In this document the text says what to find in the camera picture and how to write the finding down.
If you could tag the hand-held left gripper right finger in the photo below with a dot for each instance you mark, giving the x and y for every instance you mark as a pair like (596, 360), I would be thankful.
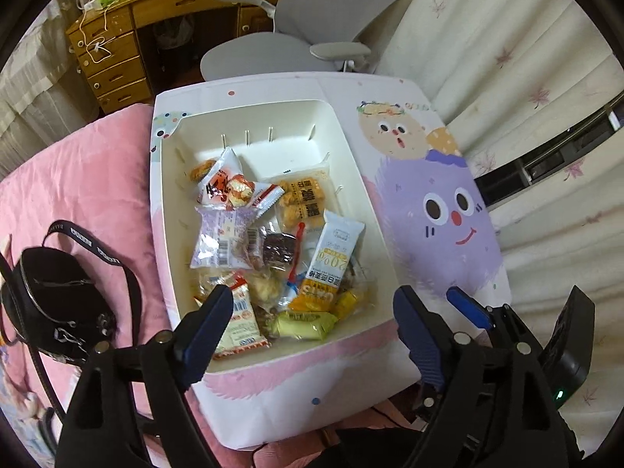
(419, 336)

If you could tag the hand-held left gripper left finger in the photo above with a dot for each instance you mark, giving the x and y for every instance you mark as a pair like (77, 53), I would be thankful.
(204, 336)

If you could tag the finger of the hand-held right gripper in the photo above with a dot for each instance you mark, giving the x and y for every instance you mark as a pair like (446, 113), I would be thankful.
(468, 304)

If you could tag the cream barcode snack packet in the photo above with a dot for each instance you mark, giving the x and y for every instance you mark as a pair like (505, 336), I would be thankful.
(243, 321)

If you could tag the yellow snack packet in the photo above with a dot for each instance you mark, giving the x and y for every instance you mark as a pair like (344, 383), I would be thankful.
(348, 304)

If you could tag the clear bag of crumbly snack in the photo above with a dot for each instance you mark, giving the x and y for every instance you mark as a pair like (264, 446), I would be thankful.
(268, 287)

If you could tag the small green snack packet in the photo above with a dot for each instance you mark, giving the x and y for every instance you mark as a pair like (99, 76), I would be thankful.
(302, 324)

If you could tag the lilac snack packet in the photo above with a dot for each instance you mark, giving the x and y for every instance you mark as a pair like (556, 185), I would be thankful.
(219, 239)

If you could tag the dark chocolate cake packet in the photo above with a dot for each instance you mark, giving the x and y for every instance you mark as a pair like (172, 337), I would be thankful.
(278, 248)

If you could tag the white and yellow bar packet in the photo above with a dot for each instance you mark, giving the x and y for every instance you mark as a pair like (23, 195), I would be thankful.
(331, 253)

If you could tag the white and red cake packet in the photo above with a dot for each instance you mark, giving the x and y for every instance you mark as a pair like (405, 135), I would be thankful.
(229, 185)

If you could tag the translucent fried snack packet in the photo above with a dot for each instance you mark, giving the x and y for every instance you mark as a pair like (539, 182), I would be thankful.
(302, 200)

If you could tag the cream plastic storage bin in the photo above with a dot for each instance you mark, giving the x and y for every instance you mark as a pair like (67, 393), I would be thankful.
(273, 122)

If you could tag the cartoon print folding table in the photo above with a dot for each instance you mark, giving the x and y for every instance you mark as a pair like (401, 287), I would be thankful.
(414, 234)

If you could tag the red plastic bag clip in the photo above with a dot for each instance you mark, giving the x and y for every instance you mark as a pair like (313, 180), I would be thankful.
(298, 248)

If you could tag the black handbag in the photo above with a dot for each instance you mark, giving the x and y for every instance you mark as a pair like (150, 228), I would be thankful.
(44, 292)

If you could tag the pink blanket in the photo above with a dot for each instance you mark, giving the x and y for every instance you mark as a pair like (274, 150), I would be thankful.
(97, 180)

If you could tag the cream leaf print blanket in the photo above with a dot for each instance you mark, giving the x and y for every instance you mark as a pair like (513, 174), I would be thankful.
(487, 34)

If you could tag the white pleated fabric cover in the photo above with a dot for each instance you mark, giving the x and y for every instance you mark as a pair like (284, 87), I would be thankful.
(29, 97)

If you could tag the wooden desk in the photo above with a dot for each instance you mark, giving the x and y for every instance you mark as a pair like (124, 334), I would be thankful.
(122, 48)

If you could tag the clear plastic bag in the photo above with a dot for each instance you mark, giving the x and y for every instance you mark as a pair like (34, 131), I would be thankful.
(170, 34)

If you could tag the grey office chair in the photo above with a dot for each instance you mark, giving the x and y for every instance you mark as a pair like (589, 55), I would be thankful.
(341, 0)

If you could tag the dark metal rail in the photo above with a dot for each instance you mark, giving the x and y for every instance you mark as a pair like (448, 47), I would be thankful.
(551, 156)

